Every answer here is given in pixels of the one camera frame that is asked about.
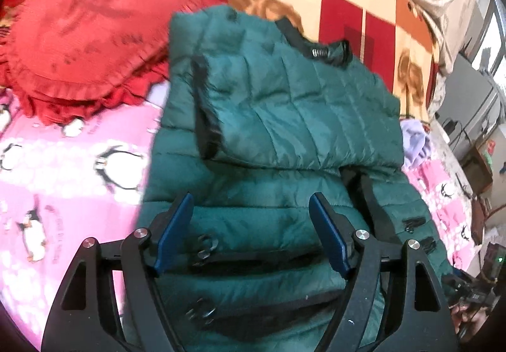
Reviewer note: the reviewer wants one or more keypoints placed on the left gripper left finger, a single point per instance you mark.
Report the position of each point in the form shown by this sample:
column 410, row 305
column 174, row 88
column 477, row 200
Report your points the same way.
column 108, row 299

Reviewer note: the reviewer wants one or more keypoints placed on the red ruffled pillow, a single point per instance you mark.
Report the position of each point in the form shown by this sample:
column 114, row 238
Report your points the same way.
column 68, row 59

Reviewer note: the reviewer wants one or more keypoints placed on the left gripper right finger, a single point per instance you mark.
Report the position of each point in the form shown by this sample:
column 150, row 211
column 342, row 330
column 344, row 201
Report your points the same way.
column 393, row 300

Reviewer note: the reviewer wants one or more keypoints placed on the lavender fleece garment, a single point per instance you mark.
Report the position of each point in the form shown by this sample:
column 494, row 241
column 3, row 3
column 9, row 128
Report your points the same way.
column 416, row 143

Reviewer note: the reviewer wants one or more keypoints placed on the pink penguin bedsheet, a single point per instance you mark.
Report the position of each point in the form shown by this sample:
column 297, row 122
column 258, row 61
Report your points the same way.
column 60, row 185

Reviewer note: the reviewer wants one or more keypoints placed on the green puffer jacket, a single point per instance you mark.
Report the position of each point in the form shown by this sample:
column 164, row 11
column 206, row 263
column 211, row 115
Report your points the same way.
column 257, row 120

